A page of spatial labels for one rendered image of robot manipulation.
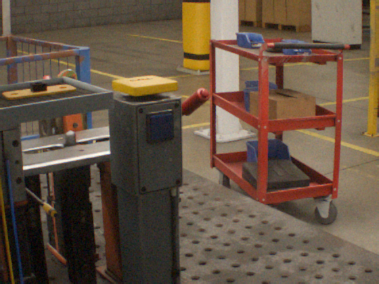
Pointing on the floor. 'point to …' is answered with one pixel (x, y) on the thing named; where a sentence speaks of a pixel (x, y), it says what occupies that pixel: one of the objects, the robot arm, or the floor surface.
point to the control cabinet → (337, 22)
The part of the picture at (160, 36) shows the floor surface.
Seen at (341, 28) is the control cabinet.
